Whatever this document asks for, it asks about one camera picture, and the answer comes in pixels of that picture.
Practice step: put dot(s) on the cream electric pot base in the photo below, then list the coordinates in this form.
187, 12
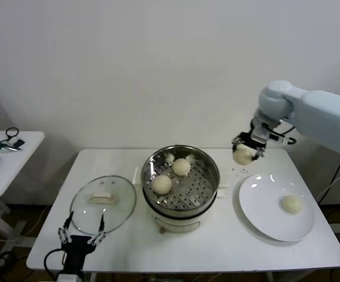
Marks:
176, 224

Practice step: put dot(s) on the black floor plug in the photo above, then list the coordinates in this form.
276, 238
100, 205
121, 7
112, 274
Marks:
3, 258

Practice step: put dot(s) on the white side table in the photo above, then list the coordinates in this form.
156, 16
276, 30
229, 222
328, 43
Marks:
17, 164

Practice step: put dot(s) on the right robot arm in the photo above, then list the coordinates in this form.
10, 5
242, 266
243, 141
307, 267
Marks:
320, 117

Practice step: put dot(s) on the white steamed baozi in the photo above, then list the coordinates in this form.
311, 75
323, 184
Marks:
181, 167
243, 155
291, 204
161, 184

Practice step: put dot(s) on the white round plate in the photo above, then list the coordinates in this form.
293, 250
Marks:
261, 199

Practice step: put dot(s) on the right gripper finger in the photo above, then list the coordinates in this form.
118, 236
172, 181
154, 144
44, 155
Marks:
260, 151
235, 142

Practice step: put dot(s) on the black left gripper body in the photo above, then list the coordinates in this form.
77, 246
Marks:
76, 246

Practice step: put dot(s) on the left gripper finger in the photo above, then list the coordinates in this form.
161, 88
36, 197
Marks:
68, 220
101, 223

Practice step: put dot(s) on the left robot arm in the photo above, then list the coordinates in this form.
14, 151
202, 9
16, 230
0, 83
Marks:
68, 277

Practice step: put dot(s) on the stainless steel steamer basket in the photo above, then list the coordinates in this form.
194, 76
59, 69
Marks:
199, 188

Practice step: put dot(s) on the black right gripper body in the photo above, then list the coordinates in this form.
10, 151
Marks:
248, 139

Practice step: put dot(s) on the glass pot lid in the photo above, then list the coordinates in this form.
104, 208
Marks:
120, 202

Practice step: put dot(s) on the small black device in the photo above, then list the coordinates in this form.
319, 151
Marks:
19, 143

